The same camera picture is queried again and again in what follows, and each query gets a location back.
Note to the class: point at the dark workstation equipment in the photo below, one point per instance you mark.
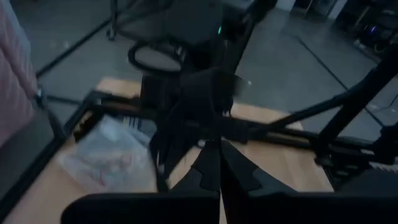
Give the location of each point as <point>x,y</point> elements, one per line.
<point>373,28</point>

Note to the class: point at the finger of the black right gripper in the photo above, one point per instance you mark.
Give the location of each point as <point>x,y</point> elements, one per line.
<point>180,143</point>
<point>157,155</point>

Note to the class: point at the pink chevron cloth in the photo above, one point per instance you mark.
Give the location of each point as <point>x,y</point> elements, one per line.
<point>12,93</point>

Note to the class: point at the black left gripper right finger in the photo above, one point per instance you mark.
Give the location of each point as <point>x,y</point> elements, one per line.
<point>264,208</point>

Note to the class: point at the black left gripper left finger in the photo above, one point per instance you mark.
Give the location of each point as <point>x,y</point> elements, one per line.
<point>186,208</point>

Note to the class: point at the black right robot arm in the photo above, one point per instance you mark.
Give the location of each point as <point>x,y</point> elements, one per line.
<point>357,96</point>

